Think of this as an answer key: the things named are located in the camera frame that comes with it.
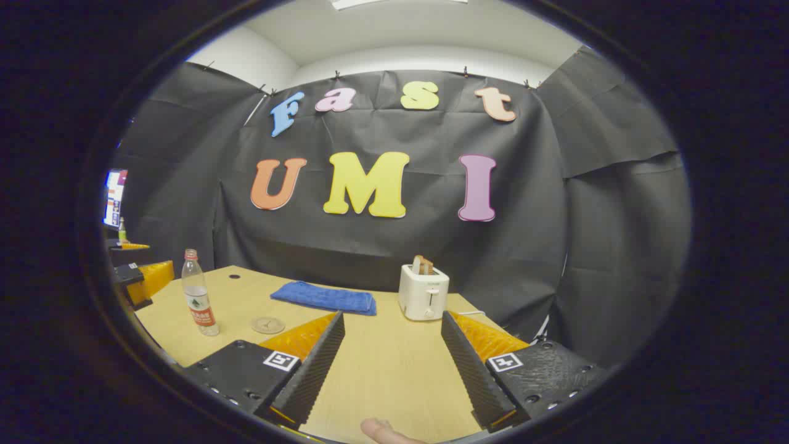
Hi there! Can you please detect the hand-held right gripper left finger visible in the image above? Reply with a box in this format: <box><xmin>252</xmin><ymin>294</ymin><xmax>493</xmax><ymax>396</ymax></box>
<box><xmin>183</xmin><ymin>310</ymin><xmax>346</xmax><ymax>431</ymax></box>

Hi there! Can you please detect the blue folded towel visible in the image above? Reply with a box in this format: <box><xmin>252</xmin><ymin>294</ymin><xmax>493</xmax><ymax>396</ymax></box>
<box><xmin>270</xmin><ymin>281</ymin><xmax>378</xmax><ymax>316</ymax></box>

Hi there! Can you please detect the black backdrop cloth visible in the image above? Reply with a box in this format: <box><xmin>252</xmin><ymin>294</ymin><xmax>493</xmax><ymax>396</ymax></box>
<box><xmin>114</xmin><ymin>46</ymin><xmax>691</xmax><ymax>371</ymax></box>

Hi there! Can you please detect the clear plastic water bottle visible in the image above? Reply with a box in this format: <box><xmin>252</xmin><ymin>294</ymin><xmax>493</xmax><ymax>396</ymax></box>
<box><xmin>181</xmin><ymin>249</ymin><xmax>221</xmax><ymax>337</ymax></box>

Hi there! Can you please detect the computer monitor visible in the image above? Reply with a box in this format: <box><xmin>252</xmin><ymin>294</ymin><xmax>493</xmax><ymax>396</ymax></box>
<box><xmin>103</xmin><ymin>170</ymin><xmax>128</xmax><ymax>231</ymax></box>

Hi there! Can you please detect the white toaster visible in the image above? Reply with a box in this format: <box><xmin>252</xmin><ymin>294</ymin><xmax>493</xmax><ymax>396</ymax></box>
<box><xmin>398</xmin><ymin>264</ymin><xmax>451</xmax><ymax>321</ymax></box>

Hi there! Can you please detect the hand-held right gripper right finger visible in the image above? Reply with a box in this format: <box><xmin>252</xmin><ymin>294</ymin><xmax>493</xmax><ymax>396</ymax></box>
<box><xmin>440</xmin><ymin>310</ymin><xmax>608</xmax><ymax>434</ymax></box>

